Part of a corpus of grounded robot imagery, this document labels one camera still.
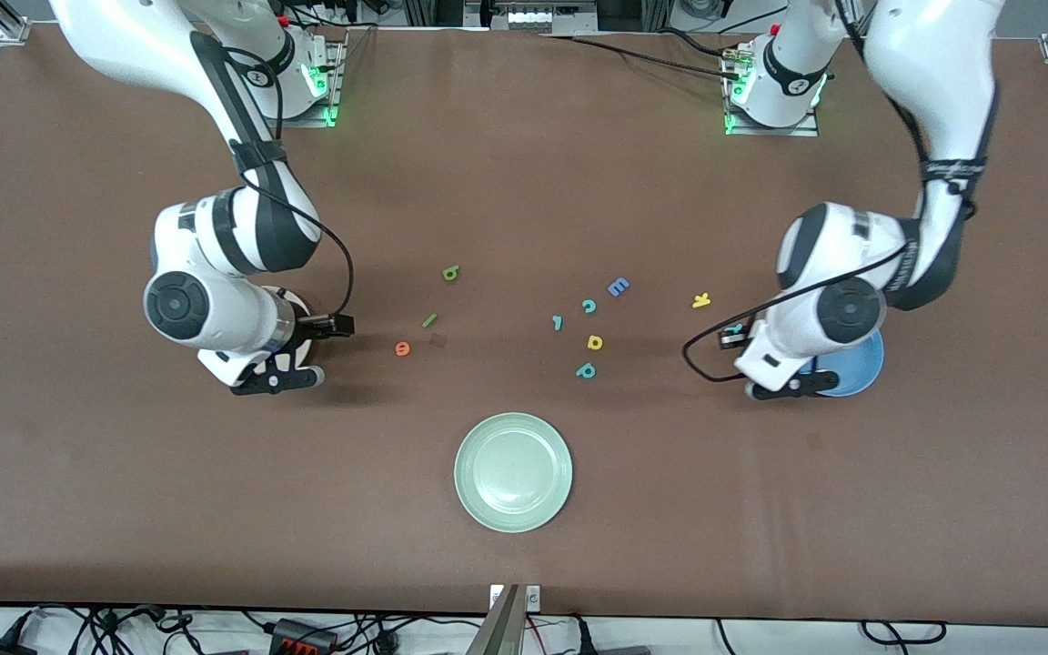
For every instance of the green letter b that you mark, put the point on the green letter b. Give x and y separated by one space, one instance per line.
450 272

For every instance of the yellow letter k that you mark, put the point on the yellow letter k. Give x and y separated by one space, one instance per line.
701 300

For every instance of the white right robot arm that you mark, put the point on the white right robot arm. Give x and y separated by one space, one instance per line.
215 309

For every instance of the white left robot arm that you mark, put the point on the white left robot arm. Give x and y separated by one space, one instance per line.
838 314

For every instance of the teal letter c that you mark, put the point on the teal letter c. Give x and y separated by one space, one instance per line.
588 307

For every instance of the teal letter p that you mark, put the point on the teal letter p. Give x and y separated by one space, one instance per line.
586 370

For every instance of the blue letter E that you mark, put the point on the blue letter E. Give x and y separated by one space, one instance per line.
618 287

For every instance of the pale green plate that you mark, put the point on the pale green plate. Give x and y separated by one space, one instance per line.
513 473

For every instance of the beige brown plate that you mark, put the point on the beige brown plate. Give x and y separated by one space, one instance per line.
308 350

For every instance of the grey control box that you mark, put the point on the grey control box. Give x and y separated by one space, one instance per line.
542 16

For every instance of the blue plate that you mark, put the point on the blue plate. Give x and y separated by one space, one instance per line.
856 373

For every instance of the black orange power strip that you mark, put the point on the black orange power strip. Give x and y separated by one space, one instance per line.
301 637

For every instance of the grey metal mount post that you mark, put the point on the grey metal mount post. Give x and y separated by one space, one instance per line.
501 628

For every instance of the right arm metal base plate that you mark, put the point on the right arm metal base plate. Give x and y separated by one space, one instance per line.
287 121

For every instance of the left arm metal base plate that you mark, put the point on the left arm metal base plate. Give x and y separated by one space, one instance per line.
774 131

